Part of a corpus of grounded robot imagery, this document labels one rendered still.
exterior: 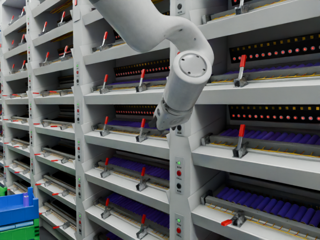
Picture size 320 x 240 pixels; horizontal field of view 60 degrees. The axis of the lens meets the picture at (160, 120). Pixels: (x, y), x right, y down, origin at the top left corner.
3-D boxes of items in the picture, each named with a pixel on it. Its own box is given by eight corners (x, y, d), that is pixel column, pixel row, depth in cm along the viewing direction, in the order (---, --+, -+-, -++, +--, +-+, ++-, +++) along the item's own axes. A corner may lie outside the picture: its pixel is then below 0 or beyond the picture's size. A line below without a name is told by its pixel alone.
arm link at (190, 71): (172, 74, 71) (157, 101, 67) (184, 39, 60) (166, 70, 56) (202, 88, 71) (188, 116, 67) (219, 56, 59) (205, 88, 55)
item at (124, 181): (172, 215, 97) (163, 180, 93) (86, 180, 141) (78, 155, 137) (206, 186, 110) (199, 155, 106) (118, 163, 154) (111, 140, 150)
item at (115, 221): (172, 268, 98) (163, 236, 94) (87, 217, 142) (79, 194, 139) (205, 234, 111) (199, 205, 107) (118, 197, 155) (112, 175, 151)
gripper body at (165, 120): (165, 118, 68) (158, 135, 78) (201, 107, 71) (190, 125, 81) (154, 93, 71) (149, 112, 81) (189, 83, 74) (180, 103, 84)
